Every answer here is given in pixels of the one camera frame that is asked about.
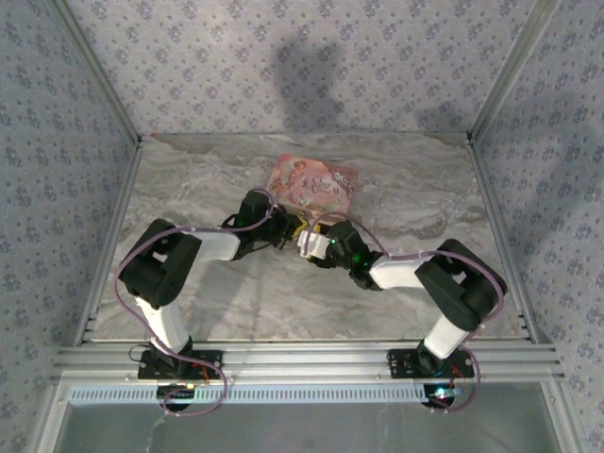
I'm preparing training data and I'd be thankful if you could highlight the pink illustrated diary book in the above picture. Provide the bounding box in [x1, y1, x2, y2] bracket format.
[264, 153, 361, 214]

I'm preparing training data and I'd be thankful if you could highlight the grey sheet metal panel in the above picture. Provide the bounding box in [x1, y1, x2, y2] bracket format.
[44, 398, 567, 453]

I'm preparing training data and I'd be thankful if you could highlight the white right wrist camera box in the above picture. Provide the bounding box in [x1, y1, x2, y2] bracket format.
[296, 227, 334, 260]

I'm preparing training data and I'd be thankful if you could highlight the aluminium front frame rail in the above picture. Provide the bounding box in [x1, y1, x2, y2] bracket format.
[50, 343, 566, 384]

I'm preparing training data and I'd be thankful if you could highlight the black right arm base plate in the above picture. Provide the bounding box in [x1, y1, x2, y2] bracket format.
[386, 347, 476, 379]

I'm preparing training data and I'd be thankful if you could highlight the grey slotted cable duct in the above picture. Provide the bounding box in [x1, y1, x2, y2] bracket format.
[65, 382, 428, 405]

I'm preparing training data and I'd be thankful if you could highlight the aluminium table side rail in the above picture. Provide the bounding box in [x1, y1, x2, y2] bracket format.
[73, 139, 144, 348]
[465, 139, 551, 344]

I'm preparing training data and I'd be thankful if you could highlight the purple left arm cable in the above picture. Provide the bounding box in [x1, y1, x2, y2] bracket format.
[115, 187, 280, 418]

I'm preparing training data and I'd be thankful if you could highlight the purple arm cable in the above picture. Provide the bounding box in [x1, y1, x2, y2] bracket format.
[115, 187, 280, 418]
[309, 212, 510, 414]

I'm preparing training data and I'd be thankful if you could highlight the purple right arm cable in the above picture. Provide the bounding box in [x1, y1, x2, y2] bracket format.
[309, 212, 510, 414]

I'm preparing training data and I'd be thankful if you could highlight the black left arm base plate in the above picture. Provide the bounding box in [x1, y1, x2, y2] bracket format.
[137, 349, 224, 380]

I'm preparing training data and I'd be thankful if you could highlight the aluminium frame corner post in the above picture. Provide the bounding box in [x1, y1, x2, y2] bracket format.
[55, 0, 144, 145]
[466, 0, 565, 143]

